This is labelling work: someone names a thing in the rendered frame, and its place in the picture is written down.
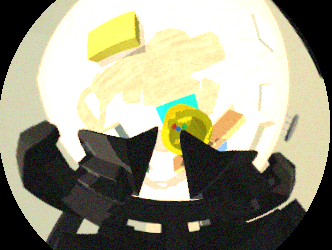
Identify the beige flat square block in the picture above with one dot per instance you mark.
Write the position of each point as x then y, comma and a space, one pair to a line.
262, 137

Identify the brown wooden bar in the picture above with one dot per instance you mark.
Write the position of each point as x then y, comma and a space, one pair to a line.
221, 131

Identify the yellow cup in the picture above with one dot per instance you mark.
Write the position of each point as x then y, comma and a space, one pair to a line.
198, 124

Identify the yellow rectangular block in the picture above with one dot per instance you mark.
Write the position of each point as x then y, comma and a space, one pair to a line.
116, 35

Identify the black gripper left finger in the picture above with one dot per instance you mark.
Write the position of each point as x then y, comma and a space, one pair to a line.
133, 153

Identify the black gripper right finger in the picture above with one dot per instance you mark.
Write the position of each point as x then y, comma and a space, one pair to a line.
204, 164

